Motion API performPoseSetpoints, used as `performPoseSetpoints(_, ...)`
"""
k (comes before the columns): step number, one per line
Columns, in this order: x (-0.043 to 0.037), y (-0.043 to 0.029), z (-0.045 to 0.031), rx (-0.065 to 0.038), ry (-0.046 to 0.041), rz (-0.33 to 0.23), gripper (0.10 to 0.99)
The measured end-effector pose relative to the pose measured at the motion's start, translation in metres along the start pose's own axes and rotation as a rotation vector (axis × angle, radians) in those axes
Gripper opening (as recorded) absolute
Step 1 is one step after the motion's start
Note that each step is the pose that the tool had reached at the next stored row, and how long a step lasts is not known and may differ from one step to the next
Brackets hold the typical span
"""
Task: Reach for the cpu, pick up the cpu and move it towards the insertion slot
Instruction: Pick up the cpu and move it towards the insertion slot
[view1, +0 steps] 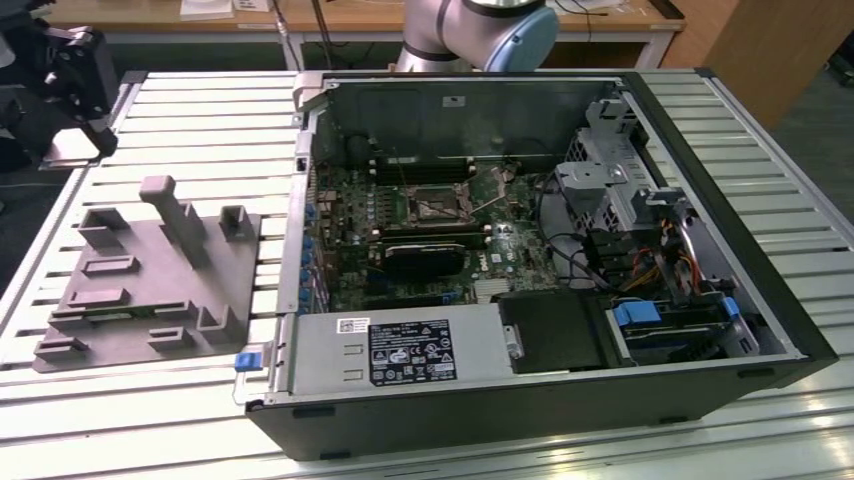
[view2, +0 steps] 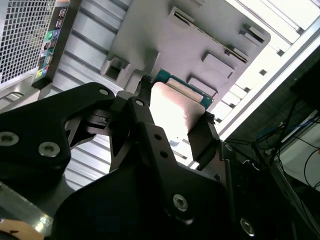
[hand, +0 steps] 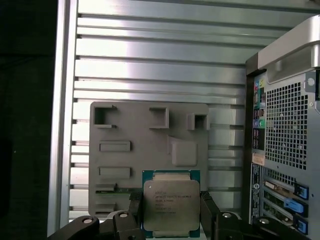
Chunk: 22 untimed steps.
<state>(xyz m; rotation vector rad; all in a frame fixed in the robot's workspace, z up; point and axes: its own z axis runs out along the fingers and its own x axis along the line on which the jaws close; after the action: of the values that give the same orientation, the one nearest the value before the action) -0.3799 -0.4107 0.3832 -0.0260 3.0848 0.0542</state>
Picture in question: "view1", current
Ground green motherboard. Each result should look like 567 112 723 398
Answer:
307 164 568 312

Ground metal locking lever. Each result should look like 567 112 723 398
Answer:
468 191 507 217

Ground white papers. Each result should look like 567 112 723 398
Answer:
177 0 269 21

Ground black open PC case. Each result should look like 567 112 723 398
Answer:
241 68 839 462

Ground bundle of coloured wires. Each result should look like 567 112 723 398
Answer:
625 219 708 301

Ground hard disk in blue carrier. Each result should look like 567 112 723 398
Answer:
609 297 742 362

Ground black plastic bay cover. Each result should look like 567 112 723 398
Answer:
495 288 615 375

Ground grey power supply unit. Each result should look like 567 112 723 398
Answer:
265 302 519 401

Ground black power supply label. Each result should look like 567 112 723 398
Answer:
367 318 457 387

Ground brown wooden cabinet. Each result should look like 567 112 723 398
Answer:
659 0 854 129

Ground metal socket cover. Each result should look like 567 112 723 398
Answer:
471 163 520 197

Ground grey metal drive cage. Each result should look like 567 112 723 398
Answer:
552 98 699 236

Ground CPU socket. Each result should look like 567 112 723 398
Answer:
404 185 471 224

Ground grey parts rack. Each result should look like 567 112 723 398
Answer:
30 174 264 374

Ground black graphics card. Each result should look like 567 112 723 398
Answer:
381 241 467 282

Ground silver chipset heatsink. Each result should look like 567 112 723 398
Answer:
471 278 507 303

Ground wooden desk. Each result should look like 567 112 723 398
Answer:
49 0 687 71

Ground black round wire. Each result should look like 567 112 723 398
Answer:
543 232 615 294

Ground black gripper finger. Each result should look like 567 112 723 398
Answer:
81 117 120 157

